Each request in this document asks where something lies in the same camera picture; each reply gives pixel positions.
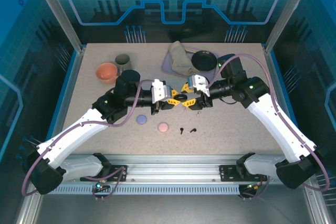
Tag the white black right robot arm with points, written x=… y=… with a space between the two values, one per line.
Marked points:
x=283 y=129

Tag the black round plate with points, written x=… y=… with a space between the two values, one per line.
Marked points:
x=204 y=60

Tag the pink earbud charging case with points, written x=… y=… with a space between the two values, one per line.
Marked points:
x=163 y=127

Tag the black earbud charging case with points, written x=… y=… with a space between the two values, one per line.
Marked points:
x=182 y=97

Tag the orange ceramic cup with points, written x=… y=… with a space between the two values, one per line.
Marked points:
x=106 y=73

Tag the aluminium frame post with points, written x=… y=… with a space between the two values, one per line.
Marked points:
x=284 y=11
x=57 y=11

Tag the purple earbud charging case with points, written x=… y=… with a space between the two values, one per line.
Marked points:
x=141 y=119

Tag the beige folded cloth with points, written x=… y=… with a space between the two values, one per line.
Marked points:
x=179 y=58

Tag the lilac plastic tray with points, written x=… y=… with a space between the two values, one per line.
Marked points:
x=166 y=66

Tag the grey ceramic mug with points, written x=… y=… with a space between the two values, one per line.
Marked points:
x=123 y=61

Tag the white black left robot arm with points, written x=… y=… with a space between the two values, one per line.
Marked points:
x=73 y=134

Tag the aluminium mounting rail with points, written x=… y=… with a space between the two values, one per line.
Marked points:
x=170 y=167

